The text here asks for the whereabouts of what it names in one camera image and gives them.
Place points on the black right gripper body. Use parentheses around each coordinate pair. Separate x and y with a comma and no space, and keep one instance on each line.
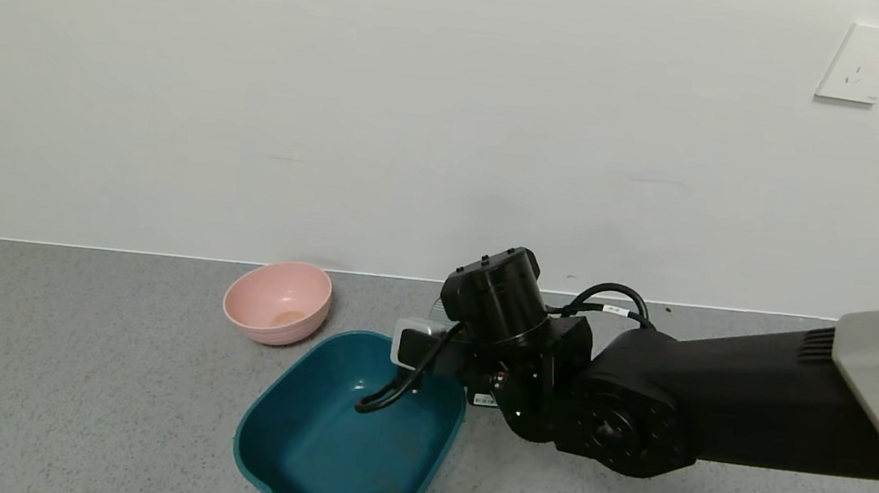
(496,293)

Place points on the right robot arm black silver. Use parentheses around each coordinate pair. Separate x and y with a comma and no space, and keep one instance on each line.
(759,394)

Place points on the white wall power outlet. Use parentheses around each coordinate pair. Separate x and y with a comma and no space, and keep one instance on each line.
(865,64)

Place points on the pink plastic bowl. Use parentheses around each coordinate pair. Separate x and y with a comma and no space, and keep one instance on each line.
(270,302)

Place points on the translucent grey ribbed cup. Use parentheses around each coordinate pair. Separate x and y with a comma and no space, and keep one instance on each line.
(439,310)

